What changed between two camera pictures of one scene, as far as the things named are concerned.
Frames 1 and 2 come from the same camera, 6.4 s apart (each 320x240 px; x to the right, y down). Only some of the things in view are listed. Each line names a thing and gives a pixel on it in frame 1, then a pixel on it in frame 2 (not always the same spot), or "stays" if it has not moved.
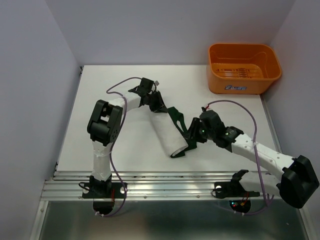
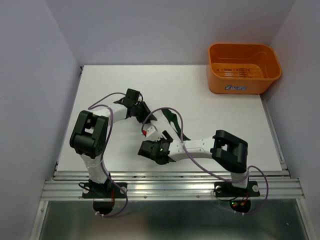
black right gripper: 191,133 -> 159,140
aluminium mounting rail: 68,185 stays
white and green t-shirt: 170,135 stays
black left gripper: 160,107 -> 146,111
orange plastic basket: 241,68 stays
